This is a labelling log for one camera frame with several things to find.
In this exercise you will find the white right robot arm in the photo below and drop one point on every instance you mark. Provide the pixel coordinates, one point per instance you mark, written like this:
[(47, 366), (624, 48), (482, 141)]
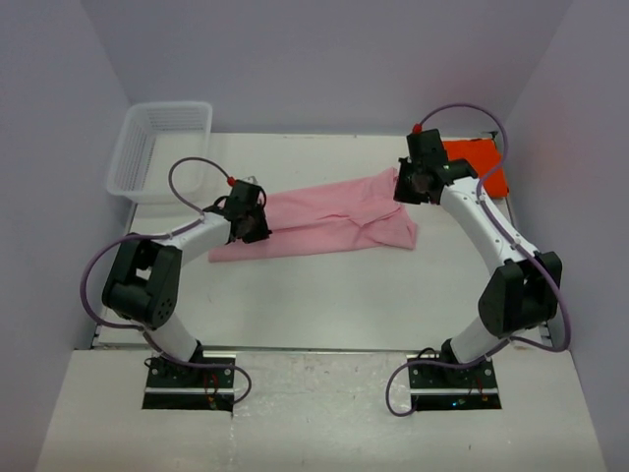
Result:
[(523, 282)]

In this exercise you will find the pink t shirt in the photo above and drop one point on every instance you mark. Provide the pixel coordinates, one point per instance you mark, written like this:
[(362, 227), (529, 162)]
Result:
[(346, 216)]

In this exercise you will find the orange folded t shirt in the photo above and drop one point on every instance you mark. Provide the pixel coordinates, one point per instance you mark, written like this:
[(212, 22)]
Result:
[(483, 155)]

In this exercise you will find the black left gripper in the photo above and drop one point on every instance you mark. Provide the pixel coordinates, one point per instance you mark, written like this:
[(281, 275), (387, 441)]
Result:
[(261, 232)]

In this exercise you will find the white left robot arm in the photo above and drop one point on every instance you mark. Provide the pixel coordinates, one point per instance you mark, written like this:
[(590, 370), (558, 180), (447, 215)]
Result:
[(143, 283)]

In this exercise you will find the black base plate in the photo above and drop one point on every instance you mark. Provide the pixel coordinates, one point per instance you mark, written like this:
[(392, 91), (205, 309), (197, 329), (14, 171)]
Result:
[(172, 387), (437, 389)]

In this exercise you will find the white plastic basket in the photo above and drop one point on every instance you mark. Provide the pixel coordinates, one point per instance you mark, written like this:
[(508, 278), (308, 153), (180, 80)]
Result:
[(153, 137)]

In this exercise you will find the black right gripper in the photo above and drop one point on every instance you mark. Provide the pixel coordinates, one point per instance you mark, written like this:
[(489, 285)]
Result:
[(401, 194)]

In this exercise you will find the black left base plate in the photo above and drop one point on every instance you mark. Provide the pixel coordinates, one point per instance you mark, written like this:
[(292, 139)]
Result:
[(172, 387)]

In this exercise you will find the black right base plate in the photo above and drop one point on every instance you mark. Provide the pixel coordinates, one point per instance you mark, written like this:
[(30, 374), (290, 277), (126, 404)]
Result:
[(437, 389)]

